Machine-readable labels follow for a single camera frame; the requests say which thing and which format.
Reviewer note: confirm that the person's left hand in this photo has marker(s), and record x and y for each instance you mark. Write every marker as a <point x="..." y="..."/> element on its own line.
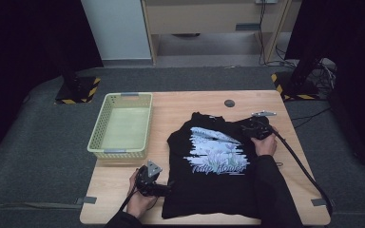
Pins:
<point x="139" y="204"/>

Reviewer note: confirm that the person's right hand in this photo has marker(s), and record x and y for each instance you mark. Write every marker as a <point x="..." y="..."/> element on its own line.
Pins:
<point x="266" y="145"/>

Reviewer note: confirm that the black printed t-shirt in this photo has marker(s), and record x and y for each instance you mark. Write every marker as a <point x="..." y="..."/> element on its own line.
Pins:
<point x="212" y="177"/>

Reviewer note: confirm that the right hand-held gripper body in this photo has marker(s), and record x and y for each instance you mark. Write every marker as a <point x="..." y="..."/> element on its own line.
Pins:
<point x="259" y="128"/>

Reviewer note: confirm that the beige wooden desk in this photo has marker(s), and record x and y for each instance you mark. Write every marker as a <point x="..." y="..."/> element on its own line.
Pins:
<point x="209" y="17"/>

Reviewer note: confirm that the light green plastic basket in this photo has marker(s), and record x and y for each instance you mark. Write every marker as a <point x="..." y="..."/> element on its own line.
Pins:
<point x="123" y="126"/>

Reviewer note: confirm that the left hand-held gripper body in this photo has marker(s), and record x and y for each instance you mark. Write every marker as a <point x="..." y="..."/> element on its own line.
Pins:
<point x="147" y="182"/>

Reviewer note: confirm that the white cabinet panel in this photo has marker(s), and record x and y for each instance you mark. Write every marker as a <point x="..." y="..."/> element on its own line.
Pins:
<point x="117" y="28"/>

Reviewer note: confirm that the grey tape strip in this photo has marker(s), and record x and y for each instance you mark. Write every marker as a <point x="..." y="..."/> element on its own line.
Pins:
<point x="317" y="202"/>
<point x="87" y="200"/>

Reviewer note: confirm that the black striped stand base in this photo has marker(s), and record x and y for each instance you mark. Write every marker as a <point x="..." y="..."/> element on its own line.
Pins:
<point x="297" y="87"/>
<point x="76" y="91"/>

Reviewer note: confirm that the black curtain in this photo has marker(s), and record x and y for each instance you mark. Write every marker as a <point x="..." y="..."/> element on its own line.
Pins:
<point x="19" y="47"/>
<point x="355" y="47"/>

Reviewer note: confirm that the round dark table grommet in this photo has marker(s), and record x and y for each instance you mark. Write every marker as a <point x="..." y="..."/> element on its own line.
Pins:
<point x="229" y="103"/>

